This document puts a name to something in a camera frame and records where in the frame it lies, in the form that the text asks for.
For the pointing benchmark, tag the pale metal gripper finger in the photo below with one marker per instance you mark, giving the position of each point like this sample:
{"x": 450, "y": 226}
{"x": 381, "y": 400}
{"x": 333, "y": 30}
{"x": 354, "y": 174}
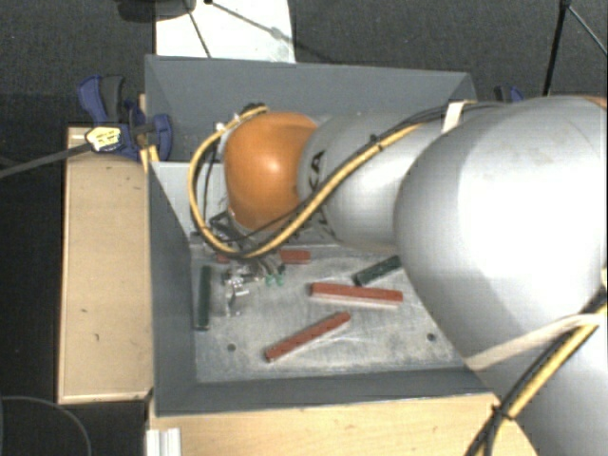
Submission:
{"x": 242, "y": 297}
{"x": 231, "y": 302}

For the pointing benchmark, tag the red-brown flat block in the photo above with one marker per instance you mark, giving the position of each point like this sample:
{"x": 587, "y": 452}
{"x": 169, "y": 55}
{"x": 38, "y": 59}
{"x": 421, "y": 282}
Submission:
{"x": 356, "y": 295}
{"x": 309, "y": 335}
{"x": 295, "y": 256}

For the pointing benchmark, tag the grey metal bin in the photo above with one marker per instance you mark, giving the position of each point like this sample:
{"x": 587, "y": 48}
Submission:
{"x": 332, "y": 345}

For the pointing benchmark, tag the dark green flat block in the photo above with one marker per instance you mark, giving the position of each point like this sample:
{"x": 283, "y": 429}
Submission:
{"x": 377, "y": 270}
{"x": 203, "y": 302}

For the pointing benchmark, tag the pale wood flat board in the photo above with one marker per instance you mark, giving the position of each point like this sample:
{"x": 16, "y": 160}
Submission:
{"x": 107, "y": 278}

